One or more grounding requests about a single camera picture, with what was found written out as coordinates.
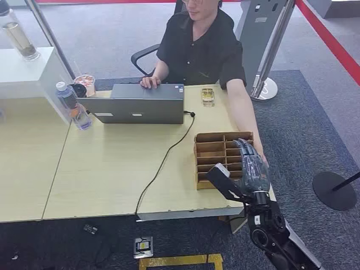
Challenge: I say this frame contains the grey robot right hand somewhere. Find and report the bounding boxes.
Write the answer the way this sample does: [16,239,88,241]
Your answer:
[232,138,271,197]

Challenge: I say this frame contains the person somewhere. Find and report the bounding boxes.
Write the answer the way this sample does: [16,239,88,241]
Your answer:
[140,0,269,165]

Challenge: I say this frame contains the person's right hand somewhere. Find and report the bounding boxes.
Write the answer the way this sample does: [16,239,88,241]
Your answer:
[140,75,162,90]

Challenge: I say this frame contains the desk leg panel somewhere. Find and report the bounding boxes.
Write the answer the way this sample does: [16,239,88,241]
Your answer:
[229,214,249,235]

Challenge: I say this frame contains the cardboard divider box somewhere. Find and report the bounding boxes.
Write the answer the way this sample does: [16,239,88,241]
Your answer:
[193,131,255,191]

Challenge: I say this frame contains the small clear box yellow contents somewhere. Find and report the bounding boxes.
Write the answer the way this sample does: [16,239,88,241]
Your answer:
[200,87,216,107]

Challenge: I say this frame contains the black round stanchion base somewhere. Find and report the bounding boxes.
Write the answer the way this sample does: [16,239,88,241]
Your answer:
[312,170,360,212]

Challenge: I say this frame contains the chrome stanchion pole white base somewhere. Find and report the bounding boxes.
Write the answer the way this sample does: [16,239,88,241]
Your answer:
[250,0,297,102]

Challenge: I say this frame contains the grey kiosk stand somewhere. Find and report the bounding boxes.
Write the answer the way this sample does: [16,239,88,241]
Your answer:
[234,0,291,96]

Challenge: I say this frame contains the metal floor socket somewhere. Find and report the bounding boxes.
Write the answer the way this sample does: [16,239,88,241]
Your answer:
[133,236,154,260]

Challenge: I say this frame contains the grey laptop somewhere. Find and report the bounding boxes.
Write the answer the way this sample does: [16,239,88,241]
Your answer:
[76,83,185,125]

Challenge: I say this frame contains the black office chair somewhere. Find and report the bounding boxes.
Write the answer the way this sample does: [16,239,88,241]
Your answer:
[131,0,186,78]

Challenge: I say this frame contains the grey platform block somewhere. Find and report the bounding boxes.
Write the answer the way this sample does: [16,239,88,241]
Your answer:
[307,0,360,20]

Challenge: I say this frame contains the clear drink cup orange print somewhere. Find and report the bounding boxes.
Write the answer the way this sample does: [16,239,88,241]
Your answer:
[73,74,97,98]

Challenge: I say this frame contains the black round lid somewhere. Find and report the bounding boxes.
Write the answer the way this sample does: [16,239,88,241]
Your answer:
[69,83,88,99]

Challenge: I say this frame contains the clear plastic water bottle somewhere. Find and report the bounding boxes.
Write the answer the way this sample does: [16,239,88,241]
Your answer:
[55,81,93,131]

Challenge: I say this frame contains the slanted metal pole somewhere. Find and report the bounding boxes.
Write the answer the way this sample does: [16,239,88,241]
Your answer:
[23,0,77,80]

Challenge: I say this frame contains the white shelf cabinet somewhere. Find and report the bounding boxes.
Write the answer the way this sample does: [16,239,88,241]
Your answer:
[0,46,75,125]

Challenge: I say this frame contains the glass bottle with tea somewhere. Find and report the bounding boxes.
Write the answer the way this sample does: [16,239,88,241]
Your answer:
[0,0,40,62]

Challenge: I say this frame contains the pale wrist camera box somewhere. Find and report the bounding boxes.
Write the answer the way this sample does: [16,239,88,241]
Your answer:
[205,163,248,204]

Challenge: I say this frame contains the black power cable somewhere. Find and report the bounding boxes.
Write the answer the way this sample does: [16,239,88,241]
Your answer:
[134,110,196,217]

